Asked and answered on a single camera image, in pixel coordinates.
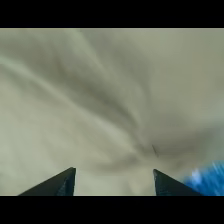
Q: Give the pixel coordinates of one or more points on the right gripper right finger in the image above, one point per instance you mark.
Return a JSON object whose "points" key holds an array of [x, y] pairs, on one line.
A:
{"points": [[168, 186]]}

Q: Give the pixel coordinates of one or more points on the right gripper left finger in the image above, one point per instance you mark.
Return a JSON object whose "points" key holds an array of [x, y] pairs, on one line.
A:
{"points": [[60, 186]]}

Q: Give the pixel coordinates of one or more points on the beige garment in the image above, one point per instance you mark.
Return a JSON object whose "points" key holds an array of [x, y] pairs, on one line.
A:
{"points": [[100, 100]]}

